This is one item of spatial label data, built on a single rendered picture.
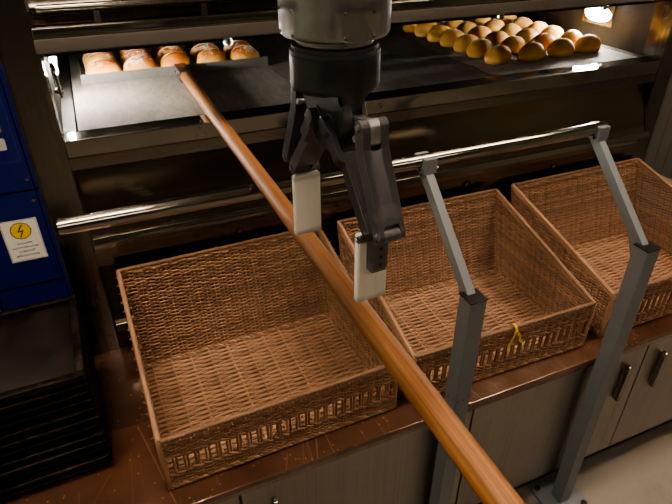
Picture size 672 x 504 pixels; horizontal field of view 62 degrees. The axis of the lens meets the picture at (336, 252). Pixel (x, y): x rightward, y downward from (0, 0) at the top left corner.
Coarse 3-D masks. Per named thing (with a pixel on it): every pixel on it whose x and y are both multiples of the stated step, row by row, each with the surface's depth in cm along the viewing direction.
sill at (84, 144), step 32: (608, 64) 178; (640, 64) 180; (384, 96) 150; (416, 96) 153; (448, 96) 157; (480, 96) 161; (128, 128) 130; (160, 128) 130; (192, 128) 133; (256, 128) 139
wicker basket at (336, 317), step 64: (192, 256) 146; (256, 256) 153; (128, 320) 129; (192, 320) 150; (256, 320) 158; (320, 320) 164; (192, 384) 142; (256, 384) 142; (320, 384) 142; (384, 384) 130; (192, 448) 115; (256, 448) 123
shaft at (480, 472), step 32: (224, 128) 122; (256, 160) 108; (288, 224) 89; (320, 256) 80; (352, 288) 73; (384, 352) 64; (416, 384) 59; (448, 416) 55; (448, 448) 54; (480, 448) 53; (480, 480) 50
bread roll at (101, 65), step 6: (96, 60) 160; (102, 60) 161; (108, 60) 161; (90, 66) 160; (96, 66) 160; (102, 66) 160; (108, 66) 161; (114, 66) 162; (90, 72) 160; (96, 72) 160; (102, 72) 160
